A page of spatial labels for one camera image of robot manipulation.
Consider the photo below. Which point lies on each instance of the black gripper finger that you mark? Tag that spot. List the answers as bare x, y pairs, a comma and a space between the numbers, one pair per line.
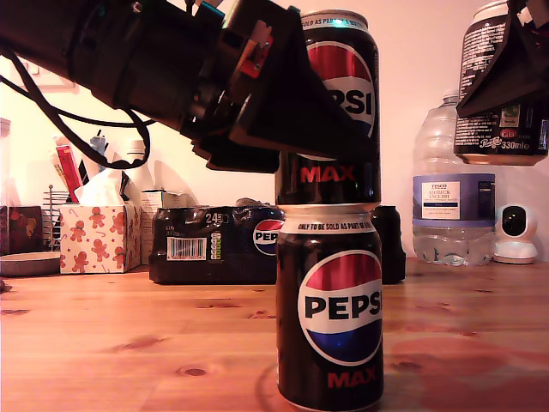
514, 77
300, 116

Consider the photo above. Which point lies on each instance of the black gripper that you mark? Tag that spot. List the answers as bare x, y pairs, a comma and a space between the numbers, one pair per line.
171, 64

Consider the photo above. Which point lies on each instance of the black Pepsi Max can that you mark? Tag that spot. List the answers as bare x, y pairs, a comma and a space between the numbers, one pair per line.
484, 43
343, 64
330, 274

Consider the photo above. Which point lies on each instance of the shrink-wrapped Pepsi can multipack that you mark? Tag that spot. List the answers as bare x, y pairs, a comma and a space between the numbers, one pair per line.
193, 270

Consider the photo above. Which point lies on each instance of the small brown carton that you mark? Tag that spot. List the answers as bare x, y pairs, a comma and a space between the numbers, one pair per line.
173, 201

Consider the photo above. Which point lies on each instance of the small white printed carton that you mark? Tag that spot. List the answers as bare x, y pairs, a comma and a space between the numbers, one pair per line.
150, 206

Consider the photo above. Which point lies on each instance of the white bottle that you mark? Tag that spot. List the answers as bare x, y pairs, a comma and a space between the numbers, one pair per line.
137, 176

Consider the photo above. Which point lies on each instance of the white paper tissue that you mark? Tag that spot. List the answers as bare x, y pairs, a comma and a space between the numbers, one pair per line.
103, 189

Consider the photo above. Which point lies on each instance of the white black-striped packet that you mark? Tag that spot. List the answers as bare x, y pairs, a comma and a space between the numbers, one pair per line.
89, 169

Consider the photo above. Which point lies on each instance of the gingerbread print tissue box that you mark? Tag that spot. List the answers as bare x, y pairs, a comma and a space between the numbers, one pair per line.
98, 257

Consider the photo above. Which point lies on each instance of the large clear water bottle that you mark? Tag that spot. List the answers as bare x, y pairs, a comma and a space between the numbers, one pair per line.
450, 240

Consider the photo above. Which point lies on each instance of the dark reddish wooden box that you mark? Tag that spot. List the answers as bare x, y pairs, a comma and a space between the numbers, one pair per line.
25, 229

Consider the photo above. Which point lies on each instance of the grey shallow dish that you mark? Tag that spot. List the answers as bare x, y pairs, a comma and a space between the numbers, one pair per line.
30, 264

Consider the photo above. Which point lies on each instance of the small dark object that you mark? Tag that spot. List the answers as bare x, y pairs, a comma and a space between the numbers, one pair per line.
5, 286

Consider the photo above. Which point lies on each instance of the small white round camera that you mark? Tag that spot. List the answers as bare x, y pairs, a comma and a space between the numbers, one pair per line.
514, 253

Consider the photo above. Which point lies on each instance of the white wall switch plate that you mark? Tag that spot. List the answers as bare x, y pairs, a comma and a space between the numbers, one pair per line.
51, 83

